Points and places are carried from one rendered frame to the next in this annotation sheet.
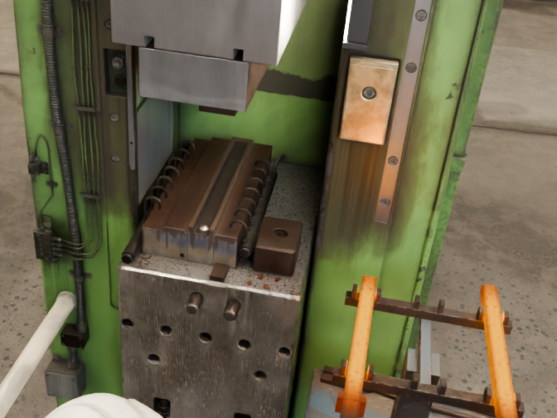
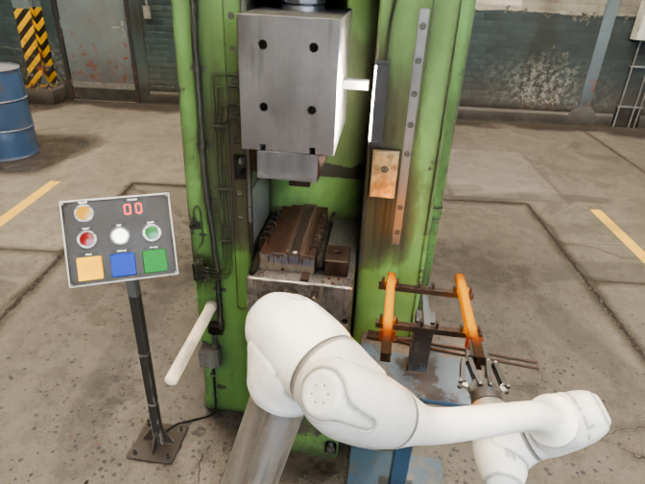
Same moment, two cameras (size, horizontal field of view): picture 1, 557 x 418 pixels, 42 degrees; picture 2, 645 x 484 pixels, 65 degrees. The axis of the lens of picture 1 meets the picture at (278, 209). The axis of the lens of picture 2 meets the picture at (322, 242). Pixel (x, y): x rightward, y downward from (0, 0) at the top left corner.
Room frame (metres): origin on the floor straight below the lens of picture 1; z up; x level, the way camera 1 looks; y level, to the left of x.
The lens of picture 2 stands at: (-0.34, 0.06, 1.89)
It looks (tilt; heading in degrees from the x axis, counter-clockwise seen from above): 29 degrees down; 0
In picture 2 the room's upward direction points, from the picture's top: 3 degrees clockwise
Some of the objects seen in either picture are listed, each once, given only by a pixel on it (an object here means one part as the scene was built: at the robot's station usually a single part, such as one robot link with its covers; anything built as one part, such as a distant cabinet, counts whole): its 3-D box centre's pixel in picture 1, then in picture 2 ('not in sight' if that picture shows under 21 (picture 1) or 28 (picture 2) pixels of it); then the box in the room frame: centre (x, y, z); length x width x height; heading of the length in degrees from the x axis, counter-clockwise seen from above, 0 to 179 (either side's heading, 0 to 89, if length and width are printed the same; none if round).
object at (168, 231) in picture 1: (213, 192); (297, 234); (1.41, 0.15, 0.96); 0.42 x 0.20 x 0.09; 174
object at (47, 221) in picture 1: (49, 244); (201, 271); (1.36, 0.53, 0.80); 0.06 x 0.03 x 0.14; 84
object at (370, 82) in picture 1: (367, 101); (384, 174); (1.30, -0.15, 1.27); 0.09 x 0.02 x 0.17; 84
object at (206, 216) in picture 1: (224, 181); (302, 227); (1.41, 0.13, 0.99); 0.42 x 0.05 x 0.01; 174
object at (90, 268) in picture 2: not in sight; (90, 268); (1.03, 0.80, 1.01); 0.07 x 0.05 x 0.07; 109
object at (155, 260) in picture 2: not in sight; (155, 260); (1.09, 0.61, 1.01); 0.07 x 0.05 x 0.07; 109
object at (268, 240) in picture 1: (278, 245); (337, 260); (1.24, -0.01, 0.95); 0.12 x 0.08 x 0.06; 174
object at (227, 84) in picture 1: (220, 41); (298, 146); (1.41, 0.15, 1.32); 0.42 x 0.20 x 0.10; 174
